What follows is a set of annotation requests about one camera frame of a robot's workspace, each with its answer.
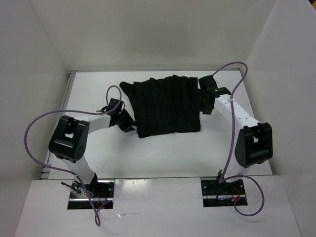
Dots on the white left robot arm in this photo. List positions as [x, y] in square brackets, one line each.
[68, 142]

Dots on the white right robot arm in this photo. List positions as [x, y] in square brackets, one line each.
[252, 141]

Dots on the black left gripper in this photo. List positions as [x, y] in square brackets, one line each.
[126, 127]

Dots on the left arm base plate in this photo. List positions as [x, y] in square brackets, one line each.
[102, 197]

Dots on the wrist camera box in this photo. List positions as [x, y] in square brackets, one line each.
[116, 105]
[208, 85]

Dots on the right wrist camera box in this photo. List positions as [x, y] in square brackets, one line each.
[208, 85]

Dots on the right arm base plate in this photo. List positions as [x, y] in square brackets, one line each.
[215, 194]

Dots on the black pleated skirt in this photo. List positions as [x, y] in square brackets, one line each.
[164, 106]

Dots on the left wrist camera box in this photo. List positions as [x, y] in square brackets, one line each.
[116, 105]

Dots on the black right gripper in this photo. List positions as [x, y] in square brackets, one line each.
[197, 104]

